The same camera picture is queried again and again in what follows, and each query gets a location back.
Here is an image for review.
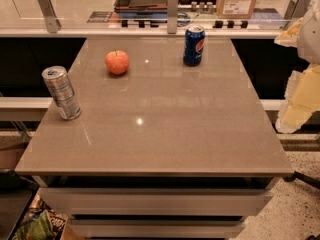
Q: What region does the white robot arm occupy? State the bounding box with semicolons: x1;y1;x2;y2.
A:
275;0;320;134

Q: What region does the blue pepsi can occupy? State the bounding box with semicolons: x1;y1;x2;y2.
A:
183;25;205;66

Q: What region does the lower white drawer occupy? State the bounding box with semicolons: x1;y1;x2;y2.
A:
70;220;244;239

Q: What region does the cardboard box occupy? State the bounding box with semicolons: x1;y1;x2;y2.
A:
216;0;257;19

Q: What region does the upper white drawer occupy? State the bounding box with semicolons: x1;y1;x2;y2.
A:
39;188;272;216

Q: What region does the metal bracket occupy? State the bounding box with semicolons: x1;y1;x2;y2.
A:
167;0;178;34
37;0;61;33
284;0;317;28

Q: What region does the red apple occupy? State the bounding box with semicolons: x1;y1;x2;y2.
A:
105;50;130;75

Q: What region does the white drawer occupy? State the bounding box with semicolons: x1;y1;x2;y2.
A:
70;220;244;239
39;188;272;216

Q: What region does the silver redbull can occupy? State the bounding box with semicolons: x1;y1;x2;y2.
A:
42;66;81;120

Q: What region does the green chip bag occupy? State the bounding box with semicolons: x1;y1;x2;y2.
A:
12;210;67;240

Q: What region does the middle metal bracket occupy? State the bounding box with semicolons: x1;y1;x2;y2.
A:
167;0;178;34

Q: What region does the right metal bracket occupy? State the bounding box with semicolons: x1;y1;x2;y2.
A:
284;0;317;28

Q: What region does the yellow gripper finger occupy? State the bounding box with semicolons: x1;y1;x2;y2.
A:
275;65;320;134
274;18;303;48

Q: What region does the left metal bracket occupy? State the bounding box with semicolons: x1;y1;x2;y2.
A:
37;0;61;33

